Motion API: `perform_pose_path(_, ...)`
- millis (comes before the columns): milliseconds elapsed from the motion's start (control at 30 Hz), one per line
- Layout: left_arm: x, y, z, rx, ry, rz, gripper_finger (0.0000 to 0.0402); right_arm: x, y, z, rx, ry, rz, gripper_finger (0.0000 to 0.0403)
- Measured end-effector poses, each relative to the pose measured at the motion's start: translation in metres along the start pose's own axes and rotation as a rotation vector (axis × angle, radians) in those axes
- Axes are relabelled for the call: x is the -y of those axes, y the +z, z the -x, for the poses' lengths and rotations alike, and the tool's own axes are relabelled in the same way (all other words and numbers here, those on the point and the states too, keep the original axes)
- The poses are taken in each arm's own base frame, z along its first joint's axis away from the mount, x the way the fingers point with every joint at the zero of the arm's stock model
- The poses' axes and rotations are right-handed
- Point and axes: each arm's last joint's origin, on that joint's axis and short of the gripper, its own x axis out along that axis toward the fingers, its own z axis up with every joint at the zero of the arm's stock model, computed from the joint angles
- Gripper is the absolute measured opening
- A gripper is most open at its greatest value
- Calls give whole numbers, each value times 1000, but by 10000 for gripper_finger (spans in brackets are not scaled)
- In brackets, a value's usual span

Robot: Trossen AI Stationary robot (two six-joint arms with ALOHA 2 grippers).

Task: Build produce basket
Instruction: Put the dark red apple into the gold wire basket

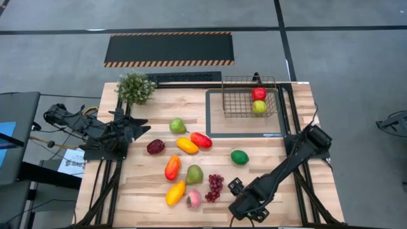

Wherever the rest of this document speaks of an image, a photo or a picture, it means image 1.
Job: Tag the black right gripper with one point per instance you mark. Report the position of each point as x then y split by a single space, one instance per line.
248 202

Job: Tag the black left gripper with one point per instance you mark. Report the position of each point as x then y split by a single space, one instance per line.
122 132

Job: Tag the dark red plastic fruit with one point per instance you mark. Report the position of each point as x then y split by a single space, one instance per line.
155 147

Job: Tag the dark red plastic grape bunch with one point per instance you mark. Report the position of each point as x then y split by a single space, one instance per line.
215 186

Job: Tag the bright green plastic pear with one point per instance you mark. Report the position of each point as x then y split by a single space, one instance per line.
177 126

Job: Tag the dark green plastic lime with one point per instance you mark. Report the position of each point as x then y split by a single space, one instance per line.
239 157

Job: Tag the yellow plastic mango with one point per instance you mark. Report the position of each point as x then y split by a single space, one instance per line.
175 193
187 145

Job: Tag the orange red plastic mango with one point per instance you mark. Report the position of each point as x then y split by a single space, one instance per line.
172 168

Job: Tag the olive green plastic pear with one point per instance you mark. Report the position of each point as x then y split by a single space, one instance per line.
194 175

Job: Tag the yellow-green plastic apple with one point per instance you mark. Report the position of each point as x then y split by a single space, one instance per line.
259 107

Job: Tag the red plastic apple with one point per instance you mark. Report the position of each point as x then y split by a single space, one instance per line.
259 94

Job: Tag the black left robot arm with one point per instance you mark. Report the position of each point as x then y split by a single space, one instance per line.
79 122

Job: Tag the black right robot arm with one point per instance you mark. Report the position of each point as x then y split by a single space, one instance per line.
286 165

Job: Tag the small green potted plant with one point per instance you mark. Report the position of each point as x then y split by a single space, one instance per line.
135 88

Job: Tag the pink plastic peach with leaf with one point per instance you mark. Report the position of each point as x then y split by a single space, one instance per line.
193 199

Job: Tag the grey-bordered table mat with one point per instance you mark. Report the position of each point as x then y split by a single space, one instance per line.
238 135

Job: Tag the black perforated strip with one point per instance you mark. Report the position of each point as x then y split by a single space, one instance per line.
184 77

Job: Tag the black hazard-striped floor mat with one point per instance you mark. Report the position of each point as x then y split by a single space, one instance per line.
168 49

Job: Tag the white printed paper sheet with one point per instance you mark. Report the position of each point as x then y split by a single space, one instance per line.
68 171

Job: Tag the black desk base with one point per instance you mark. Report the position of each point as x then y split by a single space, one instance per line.
47 176

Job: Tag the grey desk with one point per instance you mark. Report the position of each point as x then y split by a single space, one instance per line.
22 108

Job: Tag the small black clamp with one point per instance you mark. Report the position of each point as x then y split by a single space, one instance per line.
256 78

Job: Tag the blue screen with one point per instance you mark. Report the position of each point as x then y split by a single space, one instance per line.
6 130

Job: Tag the black tripod base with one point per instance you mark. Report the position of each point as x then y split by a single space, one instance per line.
394 122

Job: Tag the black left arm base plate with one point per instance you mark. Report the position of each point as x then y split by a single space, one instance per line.
95 154

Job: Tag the black aluminium table frame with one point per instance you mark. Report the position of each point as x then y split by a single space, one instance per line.
190 85

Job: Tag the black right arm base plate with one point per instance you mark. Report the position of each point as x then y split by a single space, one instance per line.
291 149

